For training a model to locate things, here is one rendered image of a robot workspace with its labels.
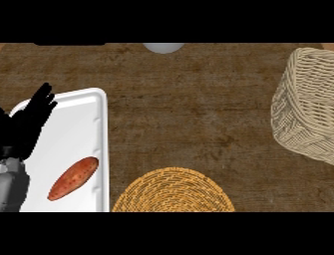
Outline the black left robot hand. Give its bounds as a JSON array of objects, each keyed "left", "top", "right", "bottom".
[{"left": 0, "top": 82, "right": 59, "bottom": 164}]

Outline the pale wicker basket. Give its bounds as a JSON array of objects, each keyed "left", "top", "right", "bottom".
[{"left": 269, "top": 47, "right": 334, "bottom": 172}]

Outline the round woven yellow placemat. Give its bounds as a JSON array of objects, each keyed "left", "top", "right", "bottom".
[{"left": 111, "top": 166, "right": 236, "bottom": 213}]

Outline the white rectangular tray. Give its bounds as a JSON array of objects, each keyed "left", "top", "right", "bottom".
[{"left": 0, "top": 87, "right": 111, "bottom": 213}]

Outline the orange-brown sweet potato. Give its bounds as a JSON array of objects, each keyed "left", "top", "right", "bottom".
[{"left": 45, "top": 156, "right": 100, "bottom": 202}]

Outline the white rounded object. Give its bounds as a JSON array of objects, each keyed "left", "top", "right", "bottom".
[{"left": 142, "top": 43, "right": 184, "bottom": 55}]

